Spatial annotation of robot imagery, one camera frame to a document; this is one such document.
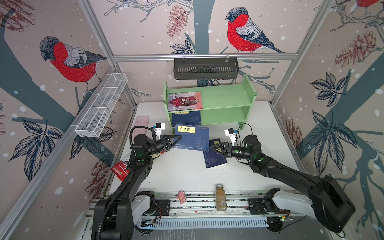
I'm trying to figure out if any blue book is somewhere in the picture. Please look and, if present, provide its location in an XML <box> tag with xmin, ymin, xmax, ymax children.
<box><xmin>172</xmin><ymin>111</ymin><xmax>202</xmax><ymax>127</ymax></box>
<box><xmin>204</xmin><ymin>149</ymin><xmax>227</xmax><ymax>169</ymax></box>
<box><xmin>174</xmin><ymin>124</ymin><xmax>210</xmax><ymax>152</ymax></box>

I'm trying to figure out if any white wire mesh basket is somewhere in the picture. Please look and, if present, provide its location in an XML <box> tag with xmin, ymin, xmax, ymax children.
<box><xmin>75</xmin><ymin>73</ymin><xmax>128</xmax><ymax>138</ymax></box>

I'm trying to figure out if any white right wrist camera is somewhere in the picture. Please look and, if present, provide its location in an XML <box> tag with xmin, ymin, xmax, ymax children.
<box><xmin>225</xmin><ymin>128</ymin><xmax>238</xmax><ymax>145</ymax></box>

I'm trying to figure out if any pink small toy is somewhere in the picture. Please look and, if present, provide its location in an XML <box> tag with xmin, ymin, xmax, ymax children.
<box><xmin>177</xmin><ymin>191</ymin><xmax>186</xmax><ymax>205</ymax></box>

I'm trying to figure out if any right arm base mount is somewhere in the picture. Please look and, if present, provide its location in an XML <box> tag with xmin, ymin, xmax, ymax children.
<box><xmin>246</xmin><ymin>188</ymin><xmax>291</xmax><ymax>215</ymax></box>

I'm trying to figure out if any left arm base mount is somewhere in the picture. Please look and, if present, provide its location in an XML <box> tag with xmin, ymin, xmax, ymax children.
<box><xmin>131</xmin><ymin>191</ymin><xmax>171</xmax><ymax>219</ymax></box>

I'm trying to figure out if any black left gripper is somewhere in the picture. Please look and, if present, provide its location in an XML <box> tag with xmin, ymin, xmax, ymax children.
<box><xmin>146</xmin><ymin>136</ymin><xmax>181</xmax><ymax>158</ymax></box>

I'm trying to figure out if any pink case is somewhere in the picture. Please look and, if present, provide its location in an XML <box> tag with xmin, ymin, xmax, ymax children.
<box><xmin>133</xmin><ymin>116</ymin><xmax>150</xmax><ymax>138</ymax></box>

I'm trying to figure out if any red snack bag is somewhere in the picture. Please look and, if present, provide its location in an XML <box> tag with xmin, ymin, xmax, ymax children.
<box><xmin>110</xmin><ymin>151</ymin><xmax>166</xmax><ymax>182</ymax></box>

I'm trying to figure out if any black hanging basket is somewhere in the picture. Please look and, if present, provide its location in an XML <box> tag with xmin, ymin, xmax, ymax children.
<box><xmin>174</xmin><ymin>58</ymin><xmax>239</xmax><ymax>80</ymax></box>

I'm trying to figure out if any green wooden shelf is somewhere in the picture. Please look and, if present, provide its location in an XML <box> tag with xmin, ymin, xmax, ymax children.
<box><xmin>163</xmin><ymin>75</ymin><xmax>258</xmax><ymax>131</ymax></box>

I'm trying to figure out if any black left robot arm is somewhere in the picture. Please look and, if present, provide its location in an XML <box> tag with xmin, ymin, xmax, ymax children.
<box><xmin>91</xmin><ymin>127</ymin><xmax>182</xmax><ymax>240</ymax></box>

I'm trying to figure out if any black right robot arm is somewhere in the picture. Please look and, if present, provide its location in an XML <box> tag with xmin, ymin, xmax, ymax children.
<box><xmin>210</xmin><ymin>135</ymin><xmax>356</xmax><ymax>233</ymax></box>

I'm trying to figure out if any pink Hamlet book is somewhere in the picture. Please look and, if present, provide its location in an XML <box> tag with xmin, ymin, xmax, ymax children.
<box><xmin>167</xmin><ymin>92</ymin><xmax>203</xmax><ymax>112</ymax></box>

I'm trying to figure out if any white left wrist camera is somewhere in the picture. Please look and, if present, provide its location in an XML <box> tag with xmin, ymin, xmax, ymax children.
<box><xmin>153</xmin><ymin>123</ymin><xmax>166</xmax><ymax>140</ymax></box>

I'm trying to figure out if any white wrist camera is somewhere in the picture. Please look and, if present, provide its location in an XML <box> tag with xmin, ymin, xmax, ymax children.
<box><xmin>225</xmin><ymin>128</ymin><xmax>238</xmax><ymax>145</ymax></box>
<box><xmin>153</xmin><ymin>123</ymin><xmax>166</xmax><ymax>140</ymax></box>

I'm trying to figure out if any spice jar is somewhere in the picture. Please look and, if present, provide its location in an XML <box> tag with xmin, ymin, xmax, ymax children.
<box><xmin>215</xmin><ymin>184</ymin><xmax>227</xmax><ymax>211</ymax></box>

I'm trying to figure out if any aluminium rail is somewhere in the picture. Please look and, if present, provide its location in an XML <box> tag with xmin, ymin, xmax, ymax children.
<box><xmin>86</xmin><ymin>190</ymin><xmax>331</xmax><ymax>219</ymax></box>

